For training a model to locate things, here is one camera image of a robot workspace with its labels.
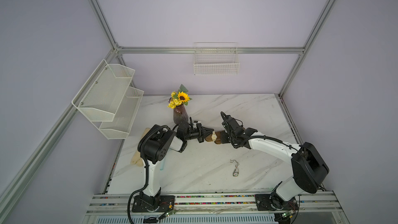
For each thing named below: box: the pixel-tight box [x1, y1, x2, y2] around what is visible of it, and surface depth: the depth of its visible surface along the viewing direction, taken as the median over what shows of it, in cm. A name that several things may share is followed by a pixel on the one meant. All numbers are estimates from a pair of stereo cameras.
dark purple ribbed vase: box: [173, 103, 189, 125], surface depth 99 cm
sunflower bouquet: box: [166, 84, 193, 110], surface depth 88 cm
